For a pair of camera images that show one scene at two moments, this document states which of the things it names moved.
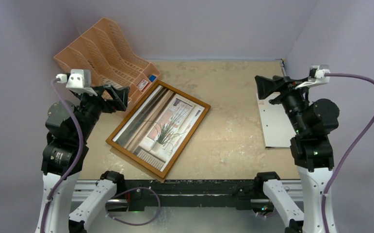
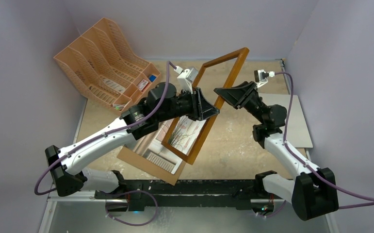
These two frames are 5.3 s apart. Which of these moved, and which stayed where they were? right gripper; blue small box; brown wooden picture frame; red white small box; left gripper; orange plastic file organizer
Moved: right gripper; brown wooden picture frame; left gripper
Stayed: red white small box; blue small box; orange plastic file organizer
